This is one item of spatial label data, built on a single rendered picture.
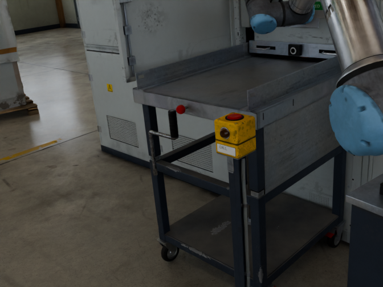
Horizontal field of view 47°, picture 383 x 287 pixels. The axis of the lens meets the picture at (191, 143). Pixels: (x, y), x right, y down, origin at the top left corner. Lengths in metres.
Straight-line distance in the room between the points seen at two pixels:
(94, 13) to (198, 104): 1.72
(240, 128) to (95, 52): 2.19
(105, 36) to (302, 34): 1.45
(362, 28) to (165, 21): 1.20
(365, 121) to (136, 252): 1.58
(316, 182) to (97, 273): 1.12
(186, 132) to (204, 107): 1.15
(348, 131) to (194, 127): 1.72
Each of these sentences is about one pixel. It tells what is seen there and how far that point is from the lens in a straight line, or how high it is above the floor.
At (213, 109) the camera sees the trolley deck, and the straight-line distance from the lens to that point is 1.50.
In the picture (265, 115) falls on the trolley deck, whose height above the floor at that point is 0.83.
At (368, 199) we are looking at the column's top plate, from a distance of 1.10.
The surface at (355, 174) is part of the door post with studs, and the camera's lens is 2.10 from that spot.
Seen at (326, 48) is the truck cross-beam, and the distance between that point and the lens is 2.03.
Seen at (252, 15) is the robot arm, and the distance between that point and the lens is 1.71.
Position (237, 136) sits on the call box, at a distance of 1.14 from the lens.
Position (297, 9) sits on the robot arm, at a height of 1.11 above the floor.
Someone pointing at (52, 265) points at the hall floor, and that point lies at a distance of 2.32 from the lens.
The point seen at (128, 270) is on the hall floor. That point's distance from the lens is 2.15.
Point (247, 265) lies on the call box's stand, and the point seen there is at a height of 0.43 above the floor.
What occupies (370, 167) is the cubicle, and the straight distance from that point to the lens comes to 2.03.
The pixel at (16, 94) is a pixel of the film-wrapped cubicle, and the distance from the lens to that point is 4.93.
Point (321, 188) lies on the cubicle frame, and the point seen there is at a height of 0.25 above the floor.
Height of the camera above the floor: 1.28
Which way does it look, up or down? 22 degrees down
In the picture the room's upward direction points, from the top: 5 degrees counter-clockwise
